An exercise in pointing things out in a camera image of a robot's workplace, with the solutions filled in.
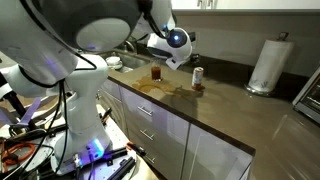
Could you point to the white paper towel roll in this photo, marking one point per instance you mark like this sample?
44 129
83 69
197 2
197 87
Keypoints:
270 65

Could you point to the stainless steel sink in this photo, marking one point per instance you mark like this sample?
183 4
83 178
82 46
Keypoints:
133 61

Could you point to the black aluminium rail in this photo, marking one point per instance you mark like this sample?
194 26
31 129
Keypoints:
121 168
113 154

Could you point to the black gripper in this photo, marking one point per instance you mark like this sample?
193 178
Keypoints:
195 60

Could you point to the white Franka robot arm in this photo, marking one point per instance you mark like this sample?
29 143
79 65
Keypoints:
80 100

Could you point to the brown spilled drink puddle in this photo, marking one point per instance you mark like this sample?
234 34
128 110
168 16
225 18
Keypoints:
150 87

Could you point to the white chair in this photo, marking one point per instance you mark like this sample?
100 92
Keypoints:
6 90

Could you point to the silver toaster oven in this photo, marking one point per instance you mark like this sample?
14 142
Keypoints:
310 98

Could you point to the metal paper towel holder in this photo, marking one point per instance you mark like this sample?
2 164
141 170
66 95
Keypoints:
283 35

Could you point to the tall clear glass cup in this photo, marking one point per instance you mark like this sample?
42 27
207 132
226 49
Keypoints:
156 73

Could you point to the small brown glass cup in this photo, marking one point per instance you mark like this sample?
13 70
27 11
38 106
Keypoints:
156 73

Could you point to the black and orange clamp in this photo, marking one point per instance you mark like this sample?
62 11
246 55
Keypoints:
106 115
135 148

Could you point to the white bowl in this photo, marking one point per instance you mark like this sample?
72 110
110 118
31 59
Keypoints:
113 60

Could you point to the chrome sink faucet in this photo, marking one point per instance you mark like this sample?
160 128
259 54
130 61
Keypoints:
130 46

